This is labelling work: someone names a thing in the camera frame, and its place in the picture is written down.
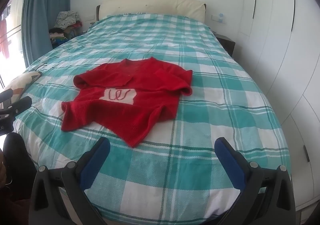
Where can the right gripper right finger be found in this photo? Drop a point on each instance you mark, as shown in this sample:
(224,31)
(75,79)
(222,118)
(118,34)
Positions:
(266,195)

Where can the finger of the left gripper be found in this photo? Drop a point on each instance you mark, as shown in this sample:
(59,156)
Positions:
(17,107)
(5,95)

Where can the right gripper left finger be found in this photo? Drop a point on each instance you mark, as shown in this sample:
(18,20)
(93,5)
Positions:
(46,203)

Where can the red knit sweater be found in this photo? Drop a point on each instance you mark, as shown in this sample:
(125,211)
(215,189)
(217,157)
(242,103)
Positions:
(128,97)

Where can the pile of clothes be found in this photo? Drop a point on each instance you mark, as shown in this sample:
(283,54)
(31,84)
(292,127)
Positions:
(67,26)

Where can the patterned cushion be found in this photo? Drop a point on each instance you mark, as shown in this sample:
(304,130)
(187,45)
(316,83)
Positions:
(21,83)

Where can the red hanging garment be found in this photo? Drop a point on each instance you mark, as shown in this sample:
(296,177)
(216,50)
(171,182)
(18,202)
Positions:
(4,41)

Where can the teal plaid bed cover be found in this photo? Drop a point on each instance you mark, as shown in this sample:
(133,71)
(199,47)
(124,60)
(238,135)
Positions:
(172,176)

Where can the blue curtain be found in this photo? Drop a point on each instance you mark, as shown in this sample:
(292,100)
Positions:
(38,17)

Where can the white wardrobe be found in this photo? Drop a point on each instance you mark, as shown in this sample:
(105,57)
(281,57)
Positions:
(278,45)

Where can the dark wooden nightstand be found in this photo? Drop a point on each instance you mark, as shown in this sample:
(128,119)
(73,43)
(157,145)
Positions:
(226,43)

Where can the cream padded headboard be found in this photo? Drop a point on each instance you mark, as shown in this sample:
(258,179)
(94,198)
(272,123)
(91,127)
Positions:
(189,8)

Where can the wall switch panel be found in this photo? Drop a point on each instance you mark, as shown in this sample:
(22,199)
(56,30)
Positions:
(219,18)

